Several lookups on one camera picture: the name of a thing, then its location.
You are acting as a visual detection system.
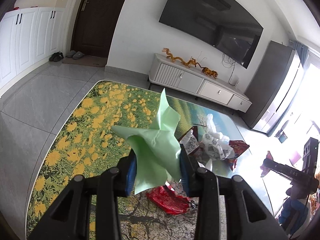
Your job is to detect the white printed snack wrapper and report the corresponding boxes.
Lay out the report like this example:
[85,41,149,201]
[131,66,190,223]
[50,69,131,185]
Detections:
[178,126,235,160]

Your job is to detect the clear plastic bag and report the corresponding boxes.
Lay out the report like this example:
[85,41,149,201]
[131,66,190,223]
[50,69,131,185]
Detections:
[205,114,229,142]

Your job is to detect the red snack wrapper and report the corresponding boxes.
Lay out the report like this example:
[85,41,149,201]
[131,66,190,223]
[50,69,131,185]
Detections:
[146,185,190,215]

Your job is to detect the dark red snack bag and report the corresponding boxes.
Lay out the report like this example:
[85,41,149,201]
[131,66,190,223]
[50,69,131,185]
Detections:
[226,140,249,171]

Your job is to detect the white TV cabinet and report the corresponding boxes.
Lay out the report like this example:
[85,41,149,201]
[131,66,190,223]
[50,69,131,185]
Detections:
[149,53,252,113]

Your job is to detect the grey refrigerator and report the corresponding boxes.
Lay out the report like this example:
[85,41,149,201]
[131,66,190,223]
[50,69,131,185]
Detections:
[241,41,303,135]

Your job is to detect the white wifi router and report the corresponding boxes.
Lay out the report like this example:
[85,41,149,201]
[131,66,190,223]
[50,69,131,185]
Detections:
[229,77,239,87]

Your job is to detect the golden tiger ornament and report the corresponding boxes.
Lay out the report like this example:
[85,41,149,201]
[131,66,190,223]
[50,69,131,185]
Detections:
[201,67,218,79]

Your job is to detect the golden dragon ornament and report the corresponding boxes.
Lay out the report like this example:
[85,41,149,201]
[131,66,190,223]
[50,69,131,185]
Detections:
[162,48,199,68]

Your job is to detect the brown door mat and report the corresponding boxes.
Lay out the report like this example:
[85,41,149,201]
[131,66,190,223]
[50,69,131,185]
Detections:
[62,55,107,68]

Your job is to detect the grey slippers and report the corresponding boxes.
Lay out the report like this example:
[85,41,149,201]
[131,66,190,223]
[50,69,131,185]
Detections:
[66,50,84,60]

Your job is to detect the black shoes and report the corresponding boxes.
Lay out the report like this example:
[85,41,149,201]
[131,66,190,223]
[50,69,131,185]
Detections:
[49,51,64,62]

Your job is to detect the dark entrance door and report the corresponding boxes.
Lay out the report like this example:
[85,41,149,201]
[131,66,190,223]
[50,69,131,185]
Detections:
[71,0,125,57]

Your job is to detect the white shoe cabinet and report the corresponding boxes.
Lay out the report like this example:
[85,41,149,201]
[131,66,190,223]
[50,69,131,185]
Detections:
[1,0,74,94]

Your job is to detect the black wall television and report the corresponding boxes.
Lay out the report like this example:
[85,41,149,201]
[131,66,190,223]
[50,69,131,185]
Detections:
[159,0,263,68]

